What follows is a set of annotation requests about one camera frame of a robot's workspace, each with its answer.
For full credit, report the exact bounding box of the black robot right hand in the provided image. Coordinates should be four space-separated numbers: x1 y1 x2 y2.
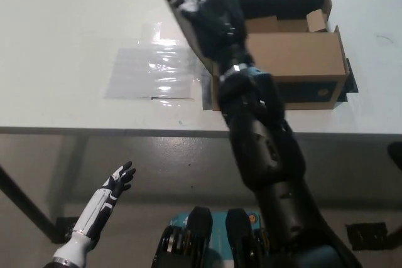
156 0 256 77

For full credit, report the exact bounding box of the black table leg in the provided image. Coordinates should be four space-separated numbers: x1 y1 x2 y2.
0 164 65 244

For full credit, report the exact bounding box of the brown cardboard storage box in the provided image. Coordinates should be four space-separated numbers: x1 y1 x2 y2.
149 0 350 112

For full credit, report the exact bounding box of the clear plastic sheet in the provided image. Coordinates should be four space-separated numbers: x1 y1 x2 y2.
103 21 205 107

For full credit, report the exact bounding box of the grey tape strip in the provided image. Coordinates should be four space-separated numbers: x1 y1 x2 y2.
200 70 215 111

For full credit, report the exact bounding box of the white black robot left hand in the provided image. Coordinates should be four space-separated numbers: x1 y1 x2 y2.
69 161 137 240

